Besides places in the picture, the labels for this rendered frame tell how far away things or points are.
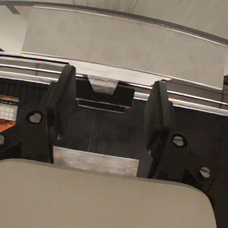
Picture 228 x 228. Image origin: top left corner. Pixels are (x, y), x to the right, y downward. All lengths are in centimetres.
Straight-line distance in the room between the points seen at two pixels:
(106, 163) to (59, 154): 4
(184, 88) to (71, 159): 33
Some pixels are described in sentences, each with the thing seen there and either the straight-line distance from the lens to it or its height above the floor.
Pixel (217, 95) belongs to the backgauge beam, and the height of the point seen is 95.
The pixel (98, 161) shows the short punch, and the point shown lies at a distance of 17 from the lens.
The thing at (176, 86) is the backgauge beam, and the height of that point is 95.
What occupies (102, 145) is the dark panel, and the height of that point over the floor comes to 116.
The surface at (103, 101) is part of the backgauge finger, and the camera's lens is 35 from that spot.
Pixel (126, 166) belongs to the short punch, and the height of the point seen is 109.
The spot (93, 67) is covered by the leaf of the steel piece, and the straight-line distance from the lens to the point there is 16.
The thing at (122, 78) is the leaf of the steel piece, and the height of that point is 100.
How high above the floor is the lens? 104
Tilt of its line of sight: level
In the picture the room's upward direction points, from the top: 171 degrees counter-clockwise
